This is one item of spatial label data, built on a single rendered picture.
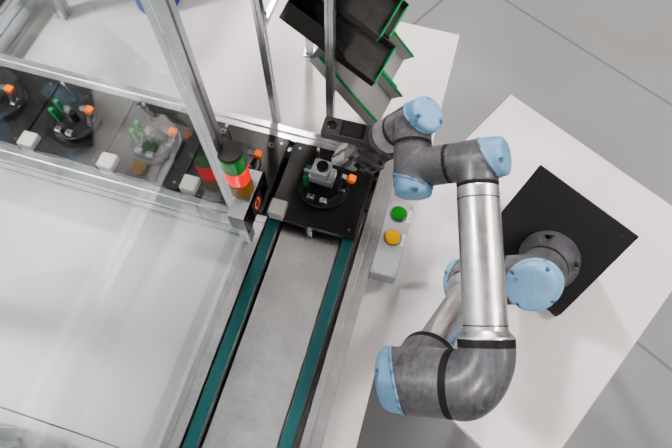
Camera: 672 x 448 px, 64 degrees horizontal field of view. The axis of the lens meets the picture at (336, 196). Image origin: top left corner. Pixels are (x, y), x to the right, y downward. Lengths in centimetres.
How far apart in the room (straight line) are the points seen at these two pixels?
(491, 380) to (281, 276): 68
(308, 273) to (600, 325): 78
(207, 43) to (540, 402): 148
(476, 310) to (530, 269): 35
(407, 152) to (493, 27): 228
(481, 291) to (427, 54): 112
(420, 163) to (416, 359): 35
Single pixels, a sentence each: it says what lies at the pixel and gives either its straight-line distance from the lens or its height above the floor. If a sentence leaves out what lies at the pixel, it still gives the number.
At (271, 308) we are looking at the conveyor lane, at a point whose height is 92.
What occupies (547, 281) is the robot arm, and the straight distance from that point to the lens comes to 126.
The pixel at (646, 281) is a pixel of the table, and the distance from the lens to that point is 171.
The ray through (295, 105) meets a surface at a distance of 174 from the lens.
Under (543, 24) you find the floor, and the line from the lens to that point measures 336.
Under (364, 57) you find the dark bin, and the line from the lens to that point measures 139.
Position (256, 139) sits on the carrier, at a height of 97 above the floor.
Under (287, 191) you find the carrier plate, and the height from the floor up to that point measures 97.
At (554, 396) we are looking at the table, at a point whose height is 86.
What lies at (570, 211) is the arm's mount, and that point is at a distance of 144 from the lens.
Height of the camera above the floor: 227
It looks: 64 degrees down
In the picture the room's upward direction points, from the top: 1 degrees clockwise
